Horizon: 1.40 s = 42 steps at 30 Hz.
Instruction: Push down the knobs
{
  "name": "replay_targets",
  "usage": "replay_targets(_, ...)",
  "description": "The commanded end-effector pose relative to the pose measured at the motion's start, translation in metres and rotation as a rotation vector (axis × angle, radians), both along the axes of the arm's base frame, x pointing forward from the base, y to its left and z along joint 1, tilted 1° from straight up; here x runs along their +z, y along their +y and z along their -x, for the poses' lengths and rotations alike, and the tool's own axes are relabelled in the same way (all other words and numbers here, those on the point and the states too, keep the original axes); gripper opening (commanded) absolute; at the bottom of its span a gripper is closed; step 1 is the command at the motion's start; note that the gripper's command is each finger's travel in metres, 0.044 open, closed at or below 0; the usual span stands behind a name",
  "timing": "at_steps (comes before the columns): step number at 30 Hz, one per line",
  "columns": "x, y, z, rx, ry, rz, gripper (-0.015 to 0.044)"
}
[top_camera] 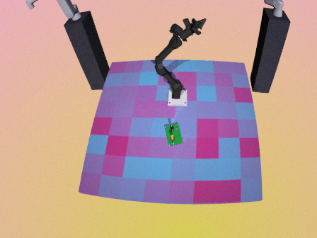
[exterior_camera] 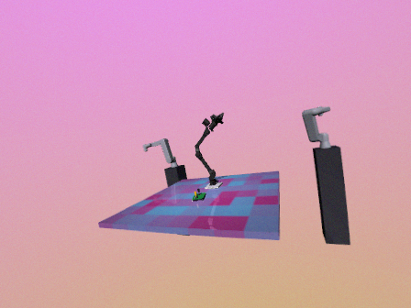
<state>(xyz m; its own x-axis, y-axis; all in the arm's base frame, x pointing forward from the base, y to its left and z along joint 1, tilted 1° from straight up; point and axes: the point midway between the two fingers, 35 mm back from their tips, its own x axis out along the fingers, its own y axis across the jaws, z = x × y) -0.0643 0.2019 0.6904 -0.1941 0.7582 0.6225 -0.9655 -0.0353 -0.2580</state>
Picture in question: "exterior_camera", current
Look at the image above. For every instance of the green circuit board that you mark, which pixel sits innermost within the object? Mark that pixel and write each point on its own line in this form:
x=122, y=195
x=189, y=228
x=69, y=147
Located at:
x=198, y=195

